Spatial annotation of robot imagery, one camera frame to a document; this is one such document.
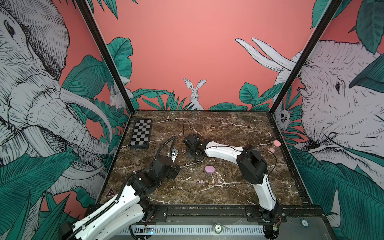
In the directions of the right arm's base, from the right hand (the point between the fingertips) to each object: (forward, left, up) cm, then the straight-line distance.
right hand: (187, 152), depth 92 cm
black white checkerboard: (+14, +33, 0) cm, 35 cm away
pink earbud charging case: (-9, -14, -3) cm, 17 cm away
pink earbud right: (-16, -19, -3) cm, 25 cm away
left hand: (-10, +8, +12) cm, 17 cm away
